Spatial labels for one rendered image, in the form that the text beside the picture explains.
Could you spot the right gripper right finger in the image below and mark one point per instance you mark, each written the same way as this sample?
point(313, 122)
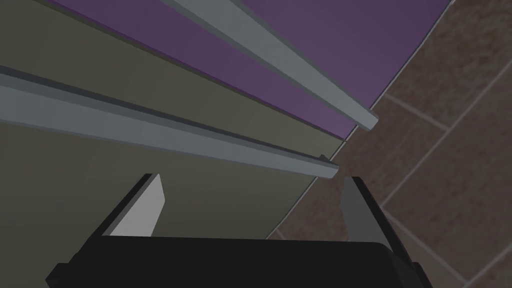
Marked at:
point(360, 216)

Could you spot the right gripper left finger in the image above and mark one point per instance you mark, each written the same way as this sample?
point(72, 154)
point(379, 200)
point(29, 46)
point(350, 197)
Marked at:
point(142, 212)

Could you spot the olive drawer front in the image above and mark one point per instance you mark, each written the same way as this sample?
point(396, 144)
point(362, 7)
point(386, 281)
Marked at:
point(60, 184)

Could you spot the purple drawer front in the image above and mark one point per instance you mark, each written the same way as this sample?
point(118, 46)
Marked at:
point(340, 40)

